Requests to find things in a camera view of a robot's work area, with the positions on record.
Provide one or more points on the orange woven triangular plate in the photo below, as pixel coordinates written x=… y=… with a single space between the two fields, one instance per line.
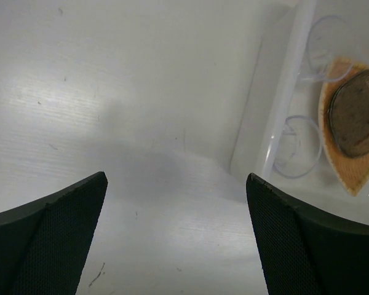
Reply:
x=353 y=174

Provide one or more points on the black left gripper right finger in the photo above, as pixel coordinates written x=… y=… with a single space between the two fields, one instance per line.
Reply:
x=303 y=249

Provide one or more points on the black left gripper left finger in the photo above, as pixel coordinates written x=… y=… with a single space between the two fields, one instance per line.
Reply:
x=44 y=244

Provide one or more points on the clear plastic cup front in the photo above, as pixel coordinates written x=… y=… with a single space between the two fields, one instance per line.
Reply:
x=299 y=148

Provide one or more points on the clear glass dish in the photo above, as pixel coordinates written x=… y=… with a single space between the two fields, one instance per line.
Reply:
x=348 y=116

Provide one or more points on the translucent white plastic bin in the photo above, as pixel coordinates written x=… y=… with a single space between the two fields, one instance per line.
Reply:
x=276 y=93

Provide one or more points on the clear plastic cup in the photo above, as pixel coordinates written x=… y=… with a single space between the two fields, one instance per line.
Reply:
x=330 y=38
x=299 y=148

